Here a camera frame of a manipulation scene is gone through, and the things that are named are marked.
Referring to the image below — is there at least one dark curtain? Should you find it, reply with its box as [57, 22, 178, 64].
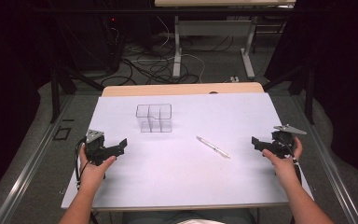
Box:
[0, 0, 59, 209]
[265, 0, 358, 185]

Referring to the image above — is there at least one tangle of black floor cables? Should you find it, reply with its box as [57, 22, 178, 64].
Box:
[100, 34, 235, 87]

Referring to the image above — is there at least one white-framed desk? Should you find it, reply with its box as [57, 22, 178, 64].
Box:
[154, 0, 296, 80]

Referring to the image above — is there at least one white pen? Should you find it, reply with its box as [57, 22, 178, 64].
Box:
[196, 135, 232, 160]

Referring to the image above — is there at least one person's grey clothing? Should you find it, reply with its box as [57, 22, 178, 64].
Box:
[121, 208, 257, 224]

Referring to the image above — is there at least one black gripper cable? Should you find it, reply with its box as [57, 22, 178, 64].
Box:
[282, 142, 303, 188]
[74, 137, 90, 191]

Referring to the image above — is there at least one black metal stand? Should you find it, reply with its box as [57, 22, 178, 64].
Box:
[262, 61, 317, 126]
[49, 61, 104, 124]

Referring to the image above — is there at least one clear plastic pen holder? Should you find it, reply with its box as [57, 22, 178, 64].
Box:
[135, 103, 173, 134]

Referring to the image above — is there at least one black computer tower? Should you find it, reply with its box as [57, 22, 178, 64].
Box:
[70, 14, 123, 73]

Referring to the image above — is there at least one white floor cable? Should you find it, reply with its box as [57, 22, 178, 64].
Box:
[127, 15, 207, 84]

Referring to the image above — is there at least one white table sheet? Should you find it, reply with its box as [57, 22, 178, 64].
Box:
[61, 91, 315, 210]

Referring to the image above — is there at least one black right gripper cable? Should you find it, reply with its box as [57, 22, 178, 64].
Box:
[282, 142, 303, 188]

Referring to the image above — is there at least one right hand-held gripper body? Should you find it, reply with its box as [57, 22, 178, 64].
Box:
[269, 123, 308, 160]

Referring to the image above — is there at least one wooden table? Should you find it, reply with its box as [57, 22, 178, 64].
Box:
[62, 81, 313, 214]

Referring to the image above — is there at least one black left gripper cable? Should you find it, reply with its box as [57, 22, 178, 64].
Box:
[74, 137, 90, 191]

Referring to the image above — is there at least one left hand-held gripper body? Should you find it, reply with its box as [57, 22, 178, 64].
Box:
[83, 129, 119, 166]

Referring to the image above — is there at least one person's left hand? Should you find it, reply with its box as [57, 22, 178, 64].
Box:
[78, 144, 117, 191]

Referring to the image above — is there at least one person's right hand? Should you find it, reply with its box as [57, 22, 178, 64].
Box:
[262, 136, 304, 185]

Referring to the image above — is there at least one metal floor rail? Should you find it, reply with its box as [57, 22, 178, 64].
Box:
[290, 94, 358, 224]
[0, 94, 75, 224]

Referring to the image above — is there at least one black horizontal bar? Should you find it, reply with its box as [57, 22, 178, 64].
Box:
[32, 7, 327, 15]

